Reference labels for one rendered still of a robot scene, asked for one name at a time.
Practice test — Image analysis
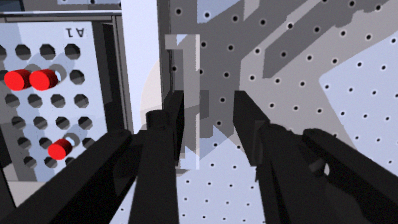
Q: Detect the grey flat base plate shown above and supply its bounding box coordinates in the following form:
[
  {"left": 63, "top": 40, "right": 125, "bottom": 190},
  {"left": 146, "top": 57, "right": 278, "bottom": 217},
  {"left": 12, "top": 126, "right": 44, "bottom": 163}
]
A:
[{"left": 170, "top": 0, "right": 398, "bottom": 224}]

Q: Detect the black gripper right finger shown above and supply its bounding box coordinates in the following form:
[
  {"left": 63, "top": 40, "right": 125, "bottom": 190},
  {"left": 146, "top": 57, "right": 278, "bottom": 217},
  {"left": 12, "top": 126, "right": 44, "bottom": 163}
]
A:
[{"left": 233, "top": 91, "right": 398, "bottom": 224}]

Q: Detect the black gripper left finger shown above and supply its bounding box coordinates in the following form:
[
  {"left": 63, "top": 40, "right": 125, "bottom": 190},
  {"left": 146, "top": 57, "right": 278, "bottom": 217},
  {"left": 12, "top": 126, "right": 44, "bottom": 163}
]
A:
[{"left": 0, "top": 90, "right": 185, "bottom": 224}]

